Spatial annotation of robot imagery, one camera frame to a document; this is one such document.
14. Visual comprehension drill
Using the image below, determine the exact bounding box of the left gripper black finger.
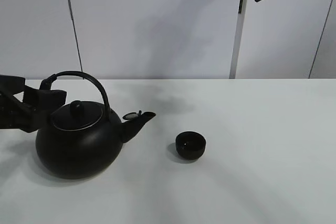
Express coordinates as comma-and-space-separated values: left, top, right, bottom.
23, 86, 67, 109
1, 75, 25, 97

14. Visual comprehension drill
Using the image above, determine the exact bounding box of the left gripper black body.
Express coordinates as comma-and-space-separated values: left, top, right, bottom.
1, 87, 51, 133

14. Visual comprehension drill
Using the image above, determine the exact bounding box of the black round teapot kettle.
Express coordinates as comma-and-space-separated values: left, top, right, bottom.
35, 71, 156, 179

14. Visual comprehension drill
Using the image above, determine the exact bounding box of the small black teacup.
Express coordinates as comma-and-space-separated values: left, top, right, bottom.
175, 131, 206, 161

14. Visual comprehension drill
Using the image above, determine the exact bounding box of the white vertical panel post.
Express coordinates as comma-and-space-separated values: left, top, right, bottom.
229, 0, 247, 79

